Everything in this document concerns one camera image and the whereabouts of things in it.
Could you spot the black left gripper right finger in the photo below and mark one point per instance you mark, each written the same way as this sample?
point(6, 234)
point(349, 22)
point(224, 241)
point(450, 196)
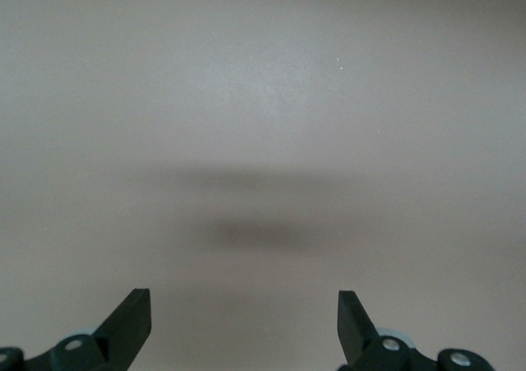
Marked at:
point(353, 330)

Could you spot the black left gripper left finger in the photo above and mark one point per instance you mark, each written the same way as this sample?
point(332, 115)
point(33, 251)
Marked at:
point(131, 326)

